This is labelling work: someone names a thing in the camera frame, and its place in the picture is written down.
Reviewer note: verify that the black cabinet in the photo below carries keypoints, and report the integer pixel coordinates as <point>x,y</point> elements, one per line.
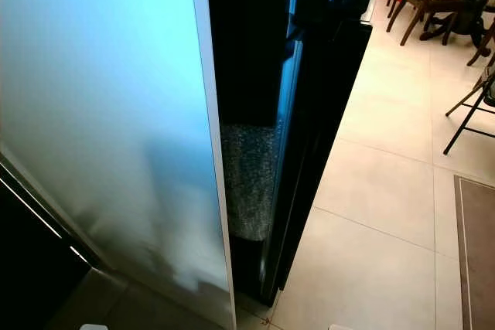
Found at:
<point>31,268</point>

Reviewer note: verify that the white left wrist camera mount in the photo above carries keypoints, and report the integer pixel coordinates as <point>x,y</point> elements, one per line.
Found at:
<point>93,327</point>

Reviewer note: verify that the black metal folding chair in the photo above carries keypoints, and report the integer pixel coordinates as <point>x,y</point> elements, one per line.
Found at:
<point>470,113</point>

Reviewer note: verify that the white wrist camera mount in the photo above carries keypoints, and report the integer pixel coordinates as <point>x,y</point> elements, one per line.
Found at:
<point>93,327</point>
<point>340,327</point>

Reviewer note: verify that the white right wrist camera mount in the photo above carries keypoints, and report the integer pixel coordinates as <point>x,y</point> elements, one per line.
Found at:
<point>340,327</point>

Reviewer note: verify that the grey floor mat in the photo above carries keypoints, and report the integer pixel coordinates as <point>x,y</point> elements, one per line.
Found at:
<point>478,260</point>

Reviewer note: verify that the clear bubble wrap sheet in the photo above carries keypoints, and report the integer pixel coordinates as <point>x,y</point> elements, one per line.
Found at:
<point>244,183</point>

